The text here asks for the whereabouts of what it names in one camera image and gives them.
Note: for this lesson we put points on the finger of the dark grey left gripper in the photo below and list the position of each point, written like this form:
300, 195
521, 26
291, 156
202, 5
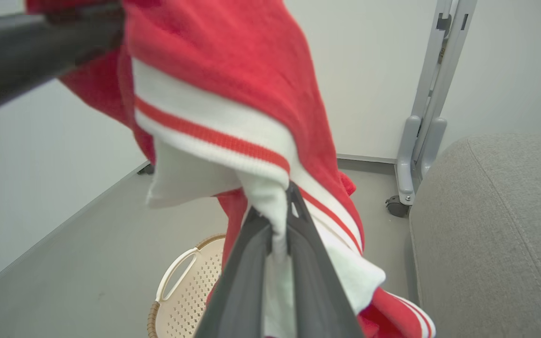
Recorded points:
26, 51

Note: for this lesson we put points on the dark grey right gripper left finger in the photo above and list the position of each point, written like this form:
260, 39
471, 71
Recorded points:
237, 300

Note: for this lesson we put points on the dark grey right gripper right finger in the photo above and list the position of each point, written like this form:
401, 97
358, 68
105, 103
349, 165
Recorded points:
317, 300

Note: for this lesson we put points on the red clothing with white stripes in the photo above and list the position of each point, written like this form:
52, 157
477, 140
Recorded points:
251, 70

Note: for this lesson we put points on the cream perforated plastic laundry basket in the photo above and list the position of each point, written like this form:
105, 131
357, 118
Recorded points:
190, 291

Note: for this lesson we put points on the black caster wheel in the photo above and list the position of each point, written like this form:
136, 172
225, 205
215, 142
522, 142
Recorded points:
396, 206

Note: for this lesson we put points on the grey metal partition stand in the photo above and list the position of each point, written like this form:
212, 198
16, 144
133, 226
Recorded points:
406, 159

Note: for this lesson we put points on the grey fabric sofa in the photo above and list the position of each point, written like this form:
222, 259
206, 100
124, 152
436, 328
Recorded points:
496, 234

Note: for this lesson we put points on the grey panel bottom rail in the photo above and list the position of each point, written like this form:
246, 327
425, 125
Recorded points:
367, 158

